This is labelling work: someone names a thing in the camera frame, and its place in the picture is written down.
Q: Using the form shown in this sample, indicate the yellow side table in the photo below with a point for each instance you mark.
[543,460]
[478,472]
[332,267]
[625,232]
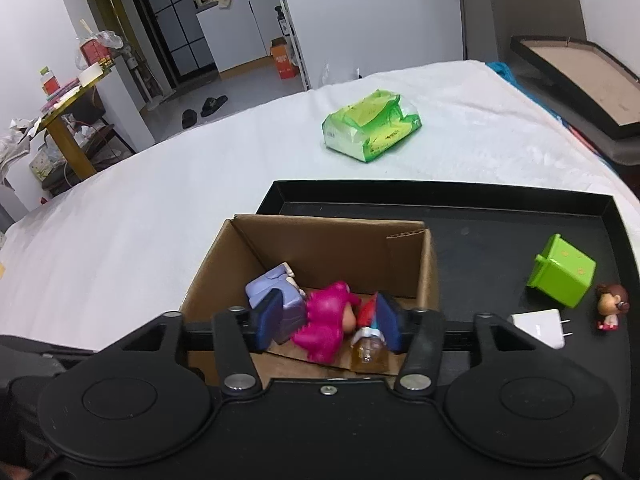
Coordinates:
[52,119]

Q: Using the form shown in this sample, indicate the grey chair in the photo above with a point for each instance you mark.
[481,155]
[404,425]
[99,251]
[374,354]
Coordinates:
[489,25]

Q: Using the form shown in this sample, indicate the orange carton on floor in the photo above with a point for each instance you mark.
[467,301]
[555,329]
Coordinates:
[282,58]

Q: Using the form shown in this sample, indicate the green square tin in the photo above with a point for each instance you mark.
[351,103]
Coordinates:
[562,272]

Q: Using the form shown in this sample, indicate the lilac cube toy figure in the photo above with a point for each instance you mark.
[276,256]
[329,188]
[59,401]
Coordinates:
[294,298]

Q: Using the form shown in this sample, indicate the white charger plug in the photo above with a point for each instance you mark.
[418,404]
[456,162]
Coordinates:
[546,325]

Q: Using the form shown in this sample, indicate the brown cardboard box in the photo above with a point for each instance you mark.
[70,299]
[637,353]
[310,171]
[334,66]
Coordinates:
[393,256]

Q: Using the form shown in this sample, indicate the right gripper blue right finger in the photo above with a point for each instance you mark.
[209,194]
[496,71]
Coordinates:
[391,320]

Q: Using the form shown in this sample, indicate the green tissue pack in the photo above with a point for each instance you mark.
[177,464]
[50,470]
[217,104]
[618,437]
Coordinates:
[368,128]

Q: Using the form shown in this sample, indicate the black shallow tray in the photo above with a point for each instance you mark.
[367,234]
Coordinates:
[486,238]

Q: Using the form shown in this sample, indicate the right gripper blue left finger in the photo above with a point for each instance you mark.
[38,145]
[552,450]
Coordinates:
[265,319]

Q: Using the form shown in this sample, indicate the red-haired figure with jar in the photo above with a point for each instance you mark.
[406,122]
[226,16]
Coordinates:
[369,354]

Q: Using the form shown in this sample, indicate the brown-haired girl figurine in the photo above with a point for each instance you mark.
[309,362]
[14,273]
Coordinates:
[613,302]

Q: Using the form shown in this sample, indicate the white table cloth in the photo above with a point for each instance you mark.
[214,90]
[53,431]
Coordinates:
[121,248]

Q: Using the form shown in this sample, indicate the magenta dinosaur figure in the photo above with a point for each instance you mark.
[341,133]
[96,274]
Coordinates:
[330,316]

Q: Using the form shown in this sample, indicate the black slipper pair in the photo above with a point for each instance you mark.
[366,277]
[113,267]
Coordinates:
[210,106]

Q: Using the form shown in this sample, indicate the black picture frame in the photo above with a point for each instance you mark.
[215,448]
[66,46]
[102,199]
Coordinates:
[605,90]

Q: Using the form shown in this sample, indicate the white kitchen cabinet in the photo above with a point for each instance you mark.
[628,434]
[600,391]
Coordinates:
[241,32]

